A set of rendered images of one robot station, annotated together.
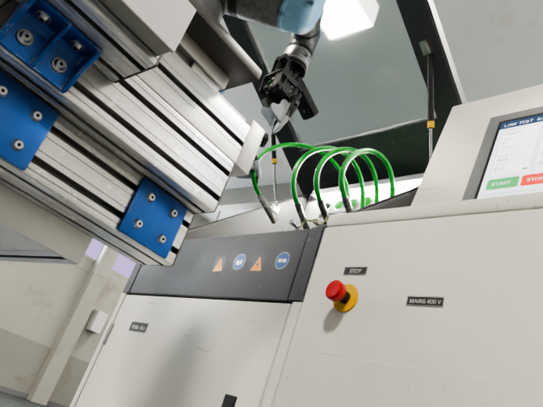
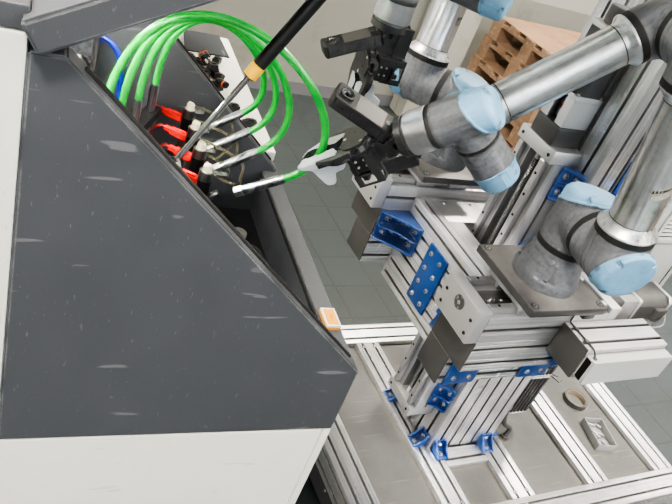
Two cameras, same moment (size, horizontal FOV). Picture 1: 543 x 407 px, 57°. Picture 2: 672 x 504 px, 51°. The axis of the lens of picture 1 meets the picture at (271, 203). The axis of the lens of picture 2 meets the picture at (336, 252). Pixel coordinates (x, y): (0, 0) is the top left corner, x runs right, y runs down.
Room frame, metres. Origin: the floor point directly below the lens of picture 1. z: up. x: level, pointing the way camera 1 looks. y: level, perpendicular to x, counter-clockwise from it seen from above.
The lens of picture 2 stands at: (2.43, 0.34, 1.80)
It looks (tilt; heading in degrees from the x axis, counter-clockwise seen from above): 33 degrees down; 188
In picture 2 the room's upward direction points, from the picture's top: 22 degrees clockwise
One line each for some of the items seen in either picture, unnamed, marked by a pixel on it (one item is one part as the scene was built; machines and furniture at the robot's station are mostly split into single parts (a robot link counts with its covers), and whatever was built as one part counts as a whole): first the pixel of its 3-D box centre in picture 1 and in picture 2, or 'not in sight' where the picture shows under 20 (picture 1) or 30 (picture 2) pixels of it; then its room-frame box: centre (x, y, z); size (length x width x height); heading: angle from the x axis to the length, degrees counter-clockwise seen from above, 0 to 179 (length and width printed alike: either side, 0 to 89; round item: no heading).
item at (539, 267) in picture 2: not in sight; (553, 258); (1.00, 0.58, 1.09); 0.15 x 0.15 x 0.10
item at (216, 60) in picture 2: not in sight; (210, 66); (0.68, -0.44, 1.01); 0.23 x 0.11 x 0.06; 38
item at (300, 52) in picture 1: (296, 60); (393, 10); (1.06, 0.07, 1.45); 0.08 x 0.08 x 0.05
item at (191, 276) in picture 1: (212, 269); (289, 277); (1.20, 0.08, 0.87); 0.62 x 0.04 x 0.16; 38
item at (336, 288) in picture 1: (339, 293); not in sight; (0.82, -0.16, 0.80); 0.05 x 0.04 x 0.05; 38
